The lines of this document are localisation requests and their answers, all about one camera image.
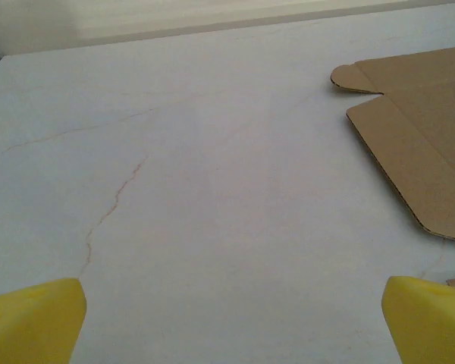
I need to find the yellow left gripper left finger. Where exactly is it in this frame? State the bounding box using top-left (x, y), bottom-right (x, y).
top-left (0, 278), bottom-right (88, 364)

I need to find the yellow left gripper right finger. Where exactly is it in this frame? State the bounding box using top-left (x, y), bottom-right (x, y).
top-left (381, 275), bottom-right (455, 364)

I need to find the brown cardboard box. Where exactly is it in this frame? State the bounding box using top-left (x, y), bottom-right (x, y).
top-left (329, 44), bottom-right (455, 291)

